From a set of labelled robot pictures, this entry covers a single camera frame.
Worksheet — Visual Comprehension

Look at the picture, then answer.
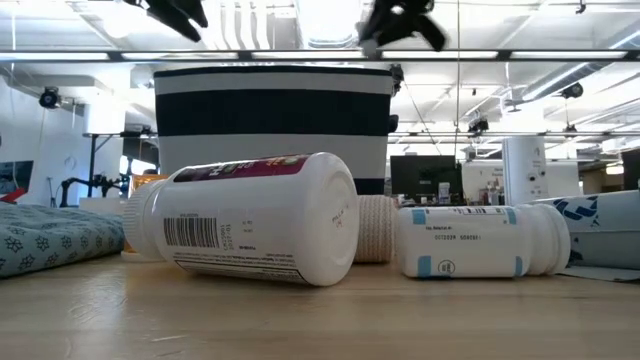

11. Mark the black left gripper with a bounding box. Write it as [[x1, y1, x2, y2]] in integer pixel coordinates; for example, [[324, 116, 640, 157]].
[[122, 0, 209, 43]]

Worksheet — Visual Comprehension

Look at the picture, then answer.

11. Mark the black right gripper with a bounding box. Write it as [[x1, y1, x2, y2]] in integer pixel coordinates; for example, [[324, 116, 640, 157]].
[[357, 0, 448, 52]]

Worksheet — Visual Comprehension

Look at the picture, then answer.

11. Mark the orange pill bottle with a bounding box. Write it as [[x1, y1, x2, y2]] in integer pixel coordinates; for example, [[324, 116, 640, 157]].
[[122, 173, 170, 264]]

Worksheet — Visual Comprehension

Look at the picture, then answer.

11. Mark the beige elastic bandage roll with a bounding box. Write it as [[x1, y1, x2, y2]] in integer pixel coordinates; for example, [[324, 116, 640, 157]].
[[353, 194, 400, 265]]

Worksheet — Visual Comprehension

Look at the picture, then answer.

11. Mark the white bottle maroon label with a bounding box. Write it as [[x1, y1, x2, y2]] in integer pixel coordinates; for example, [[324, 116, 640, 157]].
[[122, 152, 360, 288]]

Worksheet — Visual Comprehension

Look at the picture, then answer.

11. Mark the navy white-striped fabric basket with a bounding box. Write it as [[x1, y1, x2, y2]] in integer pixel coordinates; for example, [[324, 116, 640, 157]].
[[153, 64, 401, 196]]

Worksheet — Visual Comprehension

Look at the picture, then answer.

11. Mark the black computer monitor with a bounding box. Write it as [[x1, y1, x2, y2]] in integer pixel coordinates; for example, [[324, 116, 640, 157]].
[[389, 154, 464, 205]]

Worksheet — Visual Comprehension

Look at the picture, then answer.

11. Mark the white cylindrical column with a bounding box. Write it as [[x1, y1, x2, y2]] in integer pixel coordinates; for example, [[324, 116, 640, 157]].
[[502, 135, 550, 206]]

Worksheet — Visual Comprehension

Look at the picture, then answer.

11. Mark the white bottle blue label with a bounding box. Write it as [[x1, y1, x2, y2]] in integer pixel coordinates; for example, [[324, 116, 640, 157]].
[[396, 203, 572, 280]]

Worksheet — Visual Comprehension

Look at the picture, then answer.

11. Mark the teal patterned cloth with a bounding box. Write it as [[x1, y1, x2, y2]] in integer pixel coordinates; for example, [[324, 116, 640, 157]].
[[0, 201, 126, 280]]

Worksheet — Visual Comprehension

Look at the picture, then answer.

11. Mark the grey patterned pouch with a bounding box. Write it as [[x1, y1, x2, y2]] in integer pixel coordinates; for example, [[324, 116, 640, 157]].
[[529, 189, 640, 282]]

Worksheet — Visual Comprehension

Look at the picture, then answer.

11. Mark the dark wall panel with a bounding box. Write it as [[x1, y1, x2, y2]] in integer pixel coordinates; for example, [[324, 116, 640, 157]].
[[0, 159, 35, 196]]

